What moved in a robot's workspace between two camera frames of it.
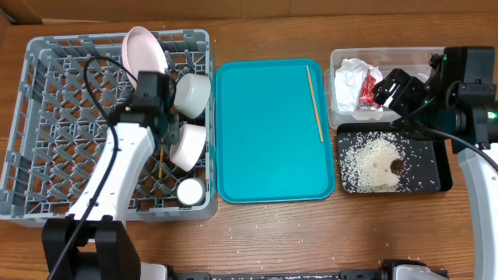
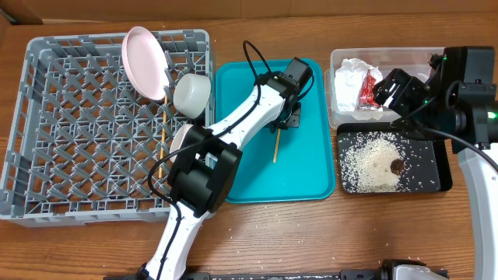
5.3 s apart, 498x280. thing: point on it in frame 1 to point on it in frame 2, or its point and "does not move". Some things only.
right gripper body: x=409 y=99 does not move
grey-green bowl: x=191 y=94 does not move
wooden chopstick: x=318 y=123 to x=278 y=134
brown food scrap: x=397 y=166 does not move
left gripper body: x=174 y=130 to x=289 y=121
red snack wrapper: x=367 y=92 does not move
